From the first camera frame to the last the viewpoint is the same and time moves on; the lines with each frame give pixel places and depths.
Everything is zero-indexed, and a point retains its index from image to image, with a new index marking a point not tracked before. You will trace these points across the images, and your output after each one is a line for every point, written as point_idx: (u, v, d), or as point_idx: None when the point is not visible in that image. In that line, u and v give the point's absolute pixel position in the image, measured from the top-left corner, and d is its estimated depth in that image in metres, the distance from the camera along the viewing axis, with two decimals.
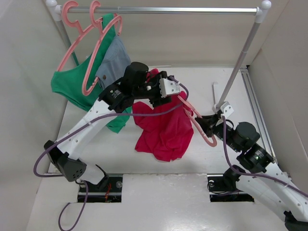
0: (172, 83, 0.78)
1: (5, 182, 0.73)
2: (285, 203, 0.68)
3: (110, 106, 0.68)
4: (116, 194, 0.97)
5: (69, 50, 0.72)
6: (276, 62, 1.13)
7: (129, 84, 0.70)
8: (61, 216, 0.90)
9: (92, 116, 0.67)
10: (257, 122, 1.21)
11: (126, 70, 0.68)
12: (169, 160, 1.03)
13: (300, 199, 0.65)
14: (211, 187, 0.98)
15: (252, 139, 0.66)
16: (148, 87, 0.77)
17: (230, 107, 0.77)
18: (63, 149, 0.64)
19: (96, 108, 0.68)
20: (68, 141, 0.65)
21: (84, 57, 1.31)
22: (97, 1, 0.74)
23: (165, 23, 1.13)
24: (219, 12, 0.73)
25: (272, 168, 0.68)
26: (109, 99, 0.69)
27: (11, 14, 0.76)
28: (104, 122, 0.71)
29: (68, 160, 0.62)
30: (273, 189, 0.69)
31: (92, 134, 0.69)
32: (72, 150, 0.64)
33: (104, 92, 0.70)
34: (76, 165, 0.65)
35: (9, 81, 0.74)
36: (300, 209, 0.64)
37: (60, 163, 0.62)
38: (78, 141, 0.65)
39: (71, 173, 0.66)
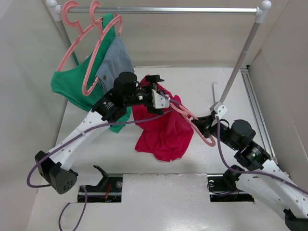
0: (162, 99, 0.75)
1: (5, 182, 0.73)
2: (284, 200, 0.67)
3: (103, 117, 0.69)
4: (116, 194, 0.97)
5: (69, 50, 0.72)
6: (276, 63, 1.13)
7: (119, 96, 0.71)
8: (61, 218, 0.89)
9: (85, 126, 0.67)
10: (257, 122, 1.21)
11: (115, 83, 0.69)
12: (169, 160, 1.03)
13: (298, 195, 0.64)
14: (211, 187, 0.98)
15: (248, 136, 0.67)
16: (140, 96, 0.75)
17: (224, 107, 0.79)
18: (56, 160, 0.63)
19: (89, 118, 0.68)
20: (60, 151, 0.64)
21: (84, 57, 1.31)
22: (97, 1, 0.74)
23: (165, 23, 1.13)
24: (219, 11, 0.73)
25: (269, 164, 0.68)
26: (102, 110, 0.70)
27: (11, 14, 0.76)
28: (97, 133, 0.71)
29: (60, 169, 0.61)
30: (271, 186, 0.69)
31: (85, 144, 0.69)
32: (65, 161, 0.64)
33: (97, 104, 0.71)
34: (68, 175, 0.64)
35: (8, 81, 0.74)
36: (298, 205, 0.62)
37: (52, 173, 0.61)
38: (71, 151, 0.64)
39: (62, 184, 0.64)
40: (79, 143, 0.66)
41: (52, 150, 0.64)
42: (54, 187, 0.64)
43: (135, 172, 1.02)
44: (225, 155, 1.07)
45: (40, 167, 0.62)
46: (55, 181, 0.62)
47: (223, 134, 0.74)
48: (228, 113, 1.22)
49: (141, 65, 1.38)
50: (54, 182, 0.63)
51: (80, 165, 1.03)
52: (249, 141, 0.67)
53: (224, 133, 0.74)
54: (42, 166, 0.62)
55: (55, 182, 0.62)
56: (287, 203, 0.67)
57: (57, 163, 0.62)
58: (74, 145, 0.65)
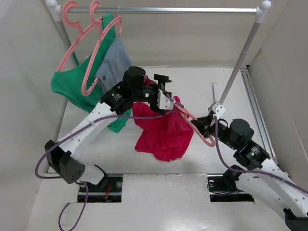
0: (167, 101, 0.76)
1: (5, 182, 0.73)
2: (284, 200, 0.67)
3: (112, 108, 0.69)
4: (116, 194, 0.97)
5: (69, 50, 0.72)
6: (276, 62, 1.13)
7: (128, 88, 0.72)
8: (61, 216, 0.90)
9: (95, 116, 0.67)
10: (257, 122, 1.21)
11: (126, 74, 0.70)
12: (169, 160, 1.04)
13: (298, 194, 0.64)
14: (211, 187, 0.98)
15: (246, 135, 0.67)
16: (146, 94, 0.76)
17: (222, 107, 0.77)
18: (65, 148, 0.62)
19: (98, 109, 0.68)
20: (70, 141, 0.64)
21: (84, 57, 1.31)
22: (97, 2, 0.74)
23: (165, 23, 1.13)
24: (218, 11, 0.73)
25: (268, 164, 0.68)
26: (110, 101, 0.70)
27: (11, 14, 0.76)
28: (105, 123, 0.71)
29: (70, 159, 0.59)
30: (271, 186, 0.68)
31: (94, 134, 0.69)
32: (75, 150, 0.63)
33: (106, 95, 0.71)
34: (76, 165, 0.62)
35: (8, 81, 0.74)
36: (298, 204, 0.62)
37: (61, 162, 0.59)
38: (81, 140, 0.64)
39: (70, 174, 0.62)
40: (88, 133, 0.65)
41: (61, 139, 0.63)
42: (63, 176, 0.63)
43: (135, 172, 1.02)
44: (225, 155, 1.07)
45: (51, 155, 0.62)
46: (64, 171, 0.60)
47: (222, 134, 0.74)
48: (228, 113, 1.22)
49: (141, 65, 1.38)
50: (63, 172, 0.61)
51: None
52: (247, 140, 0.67)
53: (222, 132, 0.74)
54: (52, 154, 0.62)
55: (64, 172, 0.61)
56: (286, 203, 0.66)
57: (67, 152, 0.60)
58: (83, 134, 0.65)
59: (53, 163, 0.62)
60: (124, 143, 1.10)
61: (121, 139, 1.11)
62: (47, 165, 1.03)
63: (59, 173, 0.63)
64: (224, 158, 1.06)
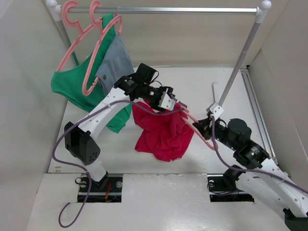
0: (170, 100, 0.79)
1: (5, 182, 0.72)
2: (284, 200, 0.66)
3: (126, 91, 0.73)
4: (116, 194, 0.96)
5: (69, 50, 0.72)
6: (276, 62, 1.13)
7: (140, 78, 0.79)
8: (61, 213, 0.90)
9: (110, 100, 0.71)
10: (257, 122, 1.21)
11: (141, 66, 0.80)
12: (169, 160, 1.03)
13: (297, 195, 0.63)
14: (211, 187, 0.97)
15: (244, 134, 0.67)
16: (151, 92, 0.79)
17: (220, 107, 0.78)
18: (85, 128, 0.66)
19: (113, 94, 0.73)
20: (89, 121, 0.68)
21: (84, 57, 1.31)
22: (97, 1, 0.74)
23: (165, 22, 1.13)
24: (218, 12, 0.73)
25: (268, 163, 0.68)
26: (123, 86, 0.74)
27: (11, 14, 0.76)
28: (120, 107, 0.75)
29: (90, 137, 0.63)
30: (271, 186, 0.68)
31: (109, 116, 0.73)
32: (94, 130, 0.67)
33: (120, 81, 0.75)
34: (94, 145, 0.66)
35: (9, 81, 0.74)
36: (297, 204, 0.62)
37: (82, 141, 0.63)
38: (99, 121, 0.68)
39: (88, 154, 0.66)
40: (105, 115, 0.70)
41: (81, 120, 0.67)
42: (82, 157, 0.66)
43: (135, 172, 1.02)
44: (225, 155, 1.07)
45: (70, 135, 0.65)
46: (83, 150, 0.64)
47: (221, 134, 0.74)
48: (228, 113, 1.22)
49: None
50: (82, 151, 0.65)
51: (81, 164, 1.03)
52: (245, 139, 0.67)
53: (221, 132, 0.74)
54: (71, 135, 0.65)
55: (83, 150, 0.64)
56: (286, 203, 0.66)
57: (86, 131, 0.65)
58: (101, 116, 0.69)
59: (72, 144, 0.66)
60: (124, 143, 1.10)
61: (121, 139, 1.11)
62: (47, 165, 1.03)
63: (78, 153, 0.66)
64: (224, 158, 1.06)
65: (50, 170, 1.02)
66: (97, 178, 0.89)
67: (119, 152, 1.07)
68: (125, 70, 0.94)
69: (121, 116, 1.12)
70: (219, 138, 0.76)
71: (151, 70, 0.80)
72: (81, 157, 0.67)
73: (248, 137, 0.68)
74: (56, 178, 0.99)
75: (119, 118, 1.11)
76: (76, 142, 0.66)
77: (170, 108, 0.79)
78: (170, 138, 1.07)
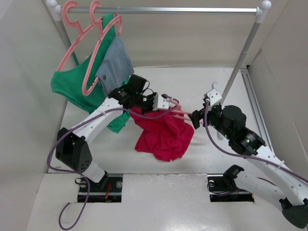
0: (164, 100, 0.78)
1: (5, 182, 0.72)
2: (280, 187, 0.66)
3: (120, 101, 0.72)
4: (116, 194, 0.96)
5: (68, 50, 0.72)
6: (276, 62, 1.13)
7: (132, 89, 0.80)
8: (61, 215, 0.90)
9: (105, 108, 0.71)
10: (257, 122, 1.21)
11: (132, 77, 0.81)
12: (169, 160, 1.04)
13: (293, 181, 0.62)
14: (211, 187, 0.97)
15: (239, 120, 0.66)
16: (144, 98, 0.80)
17: (217, 94, 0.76)
18: (79, 134, 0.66)
19: (108, 102, 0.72)
20: (83, 127, 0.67)
21: (84, 57, 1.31)
22: (97, 2, 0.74)
23: (165, 22, 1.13)
24: (217, 12, 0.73)
25: (264, 150, 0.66)
26: (117, 97, 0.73)
27: (12, 14, 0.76)
28: (114, 116, 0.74)
29: (84, 143, 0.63)
30: (267, 173, 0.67)
31: (104, 124, 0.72)
32: (88, 135, 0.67)
33: (113, 92, 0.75)
34: (87, 150, 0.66)
35: (9, 81, 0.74)
36: (294, 191, 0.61)
37: (75, 147, 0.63)
38: (94, 128, 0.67)
39: (81, 161, 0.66)
40: (100, 122, 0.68)
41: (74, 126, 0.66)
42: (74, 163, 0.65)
43: (134, 172, 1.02)
44: (225, 155, 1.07)
45: (63, 143, 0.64)
46: (76, 157, 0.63)
47: (217, 121, 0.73)
48: None
49: (141, 65, 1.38)
50: (74, 159, 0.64)
51: None
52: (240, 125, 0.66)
53: (217, 120, 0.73)
54: (64, 142, 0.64)
55: (77, 156, 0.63)
56: (283, 191, 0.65)
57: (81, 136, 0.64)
58: (96, 122, 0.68)
59: (63, 151, 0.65)
60: (124, 143, 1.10)
61: (121, 139, 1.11)
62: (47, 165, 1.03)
63: (69, 160, 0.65)
64: (224, 158, 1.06)
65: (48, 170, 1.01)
66: (96, 180, 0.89)
67: (118, 152, 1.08)
68: (125, 70, 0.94)
69: (121, 116, 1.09)
70: (214, 126, 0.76)
71: (142, 80, 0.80)
72: (71, 164, 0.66)
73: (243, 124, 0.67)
74: (56, 178, 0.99)
75: (119, 118, 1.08)
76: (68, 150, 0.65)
77: (167, 107, 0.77)
78: (170, 137, 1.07)
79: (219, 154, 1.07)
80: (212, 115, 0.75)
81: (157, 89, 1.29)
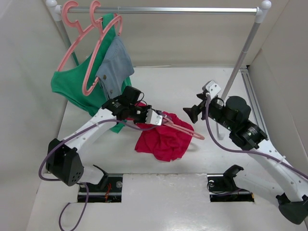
0: (158, 117, 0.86)
1: (5, 182, 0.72)
2: (280, 182, 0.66)
3: (113, 112, 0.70)
4: (116, 194, 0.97)
5: (69, 50, 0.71)
6: (276, 62, 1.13)
7: (126, 100, 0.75)
8: (61, 217, 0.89)
9: (97, 119, 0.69)
10: (257, 121, 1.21)
11: (126, 88, 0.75)
12: (169, 160, 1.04)
13: (294, 177, 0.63)
14: (211, 187, 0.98)
15: (242, 112, 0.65)
16: (137, 111, 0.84)
17: (216, 86, 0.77)
18: (71, 145, 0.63)
19: (101, 113, 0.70)
20: (75, 138, 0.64)
21: (84, 57, 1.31)
22: (97, 2, 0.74)
23: (165, 22, 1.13)
24: (217, 12, 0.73)
25: (266, 145, 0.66)
26: (110, 108, 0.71)
27: (12, 14, 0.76)
28: (107, 127, 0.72)
29: (77, 154, 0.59)
30: (267, 168, 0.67)
31: (97, 134, 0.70)
32: (80, 147, 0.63)
33: (107, 102, 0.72)
34: (78, 164, 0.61)
35: (9, 81, 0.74)
36: (293, 187, 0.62)
37: (67, 159, 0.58)
38: (86, 139, 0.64)
39: (72, 174, 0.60)
40: (93, 133, 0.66)
41: (67, 137, 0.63)
42: (63, 178, 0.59)
43: (135, 172, 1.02)
44: (225, 154, 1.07)
45: (53, 154, 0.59)
46: (68, 169, 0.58)
47: (218, 114, 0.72)
48: None
49: (141, 65, 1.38)
50: (65, 171, 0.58)
51: None
52: (243, 118, 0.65)
53: (218, 112, 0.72)
54: (55, 153, 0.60)
55: (67, 170, 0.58)
56: (283, 186, 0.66)
57: (72, 147, 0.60)
58: (89, 134, 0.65)
59: (54, 164, 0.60)
60: (124, 143, 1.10)
61: (121, 139, 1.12)
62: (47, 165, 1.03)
63: (58, 173, 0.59)
64: (224, 158, 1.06)
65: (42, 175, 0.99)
66: (96, 182, 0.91)
67: (118, 152, 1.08)
68: (125, 70, 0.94)
69: None
70: (215, 119, 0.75)
71: (136, 92, 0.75)
72: (61, 178, 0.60)
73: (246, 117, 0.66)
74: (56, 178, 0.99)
75: None
76: (58, 162, 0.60)
77: (158, 123, 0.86)
78: (170, 138, 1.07)
79: (219, 154, 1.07)
80: (212, 108, 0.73)
81: (157, 89, 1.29)
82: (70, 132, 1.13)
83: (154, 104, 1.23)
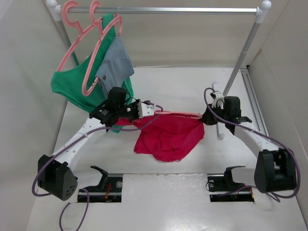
0: (148, 107, 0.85)
1: (5, 181, 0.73)
2: (254, 150, 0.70)
3: (102, 121, 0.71)
4: (116, 194, 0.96)
5: (68, 50, 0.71)
6: (276, 62, 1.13)
7: (113, 104, 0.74)
8: (61, 220, 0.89)
9: (86, 129, 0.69)
10: (257, 121, 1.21)
11: (110, 93, 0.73)
12: (169, 161, 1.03)
13: (262, 140, 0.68)
14: (211, 187, 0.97)
15: (232, 100, 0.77)
16: (128, 109, 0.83)
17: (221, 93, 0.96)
18: (61, 160, 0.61)
19: (89, 123, 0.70)
20: (65, 152, 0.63)
21: (84, 57, 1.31)
22: (97, 2, 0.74)
23: (166, 23, 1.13)
24: (217, 12, 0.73)
25: (247, 123, 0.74)
26: (98, 117, 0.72)
27: (12, 14, 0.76)
28: (96, 136, 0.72)
29: (68, 167, 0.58)
30: (246, 140, 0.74)
31: (87, 146, 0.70)
32: (71, 160, 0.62)
33: (94, 111, 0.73)
34: (71, 178, 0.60)
35: (9, 81, 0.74)
36: (258, 145, 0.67)
37: (58, 173, 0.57)
38: (76, 151, 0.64)
39: (66, 188, 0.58)
40: (82, 145, 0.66)
41: (56, 152, 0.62)
42: (57, 193, 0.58)
43: (135, 172, 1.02)
44: (225, 154, 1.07)
45: (44, 171, 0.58)
46: (60, 184, 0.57)
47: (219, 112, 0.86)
48: None
49: (141, 65, 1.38)
50: (58, 186, 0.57)
51: (80, 165, 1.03)
52: (232, 105, 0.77)
53: (219, 111, 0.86)
54: (45, 170, 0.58)
55: (60, 185, 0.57)
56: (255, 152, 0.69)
57: (63, 162, 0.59)
58: (78, 146, 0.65)
59: (45, 180, 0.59)
60: (124, 143, 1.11)
61: (121, 139, 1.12)
62: None
63: (52, 189, 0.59)
64: (224, 158, 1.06)
65: (35, 191, 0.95)
66: (95, 182, 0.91)
67: (118, 151, 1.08)
68: (125, 70, 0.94)
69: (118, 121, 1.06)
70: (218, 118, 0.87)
71: (122, 94, 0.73)
72: (56, 193, 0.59)
73: (237, 107, 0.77)
74: None
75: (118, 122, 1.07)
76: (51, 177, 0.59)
77: (151, 113, 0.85)
78: (179, 137, 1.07)
79: (220, 154, 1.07)
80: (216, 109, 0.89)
81: (157, 89, 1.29)
82: (70, 132, 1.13)
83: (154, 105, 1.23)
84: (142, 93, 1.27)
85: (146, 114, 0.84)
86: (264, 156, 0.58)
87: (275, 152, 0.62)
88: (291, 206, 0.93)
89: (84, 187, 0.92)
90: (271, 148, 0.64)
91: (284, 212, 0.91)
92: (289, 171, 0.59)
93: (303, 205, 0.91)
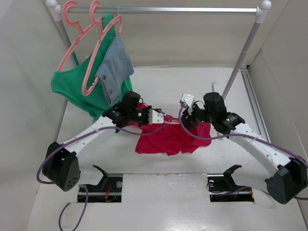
0: (159, 114, 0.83)
1: (6, 181, 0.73)
2: (261, 160, 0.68)
3: (114, 120, 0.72)
4: (116, 194, 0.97)
5: (68, 50, 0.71)
6: (276, 62, 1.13)
7: (126, 108, 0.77)
8: (61, 220, 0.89)
9: (98, 125, 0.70)
10: (257, 121, 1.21)
11: (124, 95, 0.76)
12: (177, 151, 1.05)
13: (269, 151, 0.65)
14: (211, 187, 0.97)
15: (215, 100, 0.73)
16: (139, 113, 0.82)
17: (188, 95, 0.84)
18: (70, 149, 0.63)
19: (101, 120, 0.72)
20: (75, 143, 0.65)
21: (84, 57, 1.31)
22: (97, 2, 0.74)
23: (166, 23, 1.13)
24: (217, 12, 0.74)
25: (242, 126, 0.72)
26: (110, 117, 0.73)
27: (12, 14, 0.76)
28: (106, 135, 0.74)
29: (76, 157, 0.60)
30: (248, 148, 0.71)
31: (96, 142, 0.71)
32: (79, 151, 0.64)
33: (107, 110, 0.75)
34: (75, 170, 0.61)
35: (9, 81, 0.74)
36: (269, 160, 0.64)
37: (65, 162, 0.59)
38: (85, 144, 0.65)
39: (69, 178, 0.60)
40: (93, 139, 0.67)
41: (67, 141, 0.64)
42: (60, 182, 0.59)
43: (135, 172, 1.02)
44: (225, 155, 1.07)
45: (52, 158, 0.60)
46: (65, 173, 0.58)
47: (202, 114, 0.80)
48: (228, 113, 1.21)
49: (141, 65, 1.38)
50: (62, 175, 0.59)
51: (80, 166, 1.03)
52: (217, 105, 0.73)
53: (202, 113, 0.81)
54: (53, 157, 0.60)
55: (64, 174, 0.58)
56: (264, 164, 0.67)
57: (71, 152, 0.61)
58: (88, 139, 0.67)
59: (51, 167, 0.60)
60: (124, 143, 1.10)
61: (121, 139, 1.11)
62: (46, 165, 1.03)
63: (55, 178, 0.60)
64: (224, 158, 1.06)
65: (40, 178, 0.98)
66: (95, 183, 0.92)
67: (118, 151, 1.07)
68: (125, 70, 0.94)
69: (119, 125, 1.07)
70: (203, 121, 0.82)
71: (135, 98, 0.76)
72: (57, 182, 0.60)
73: (221, 106, 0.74)
74: None
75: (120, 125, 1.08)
76: (57, 166, 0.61)
77: (161, 121, 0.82)
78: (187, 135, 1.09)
79: (220, 154, 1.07)
80: (197, 112, 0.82)
81: (157, 89, 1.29)
82: (70, 132, 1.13)
83: (154, 105, 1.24)
84: (142, 94, 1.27)
85: (156, 121, 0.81)
86: (283, 176, 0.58)
87: (287, 164, 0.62)
88: (291, 207, 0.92)
89: (84, 185, 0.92)
90: (283, 161, 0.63)
91: (284, 212, 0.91)
92: (302, 175, 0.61)
93: (303, 205, 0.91)
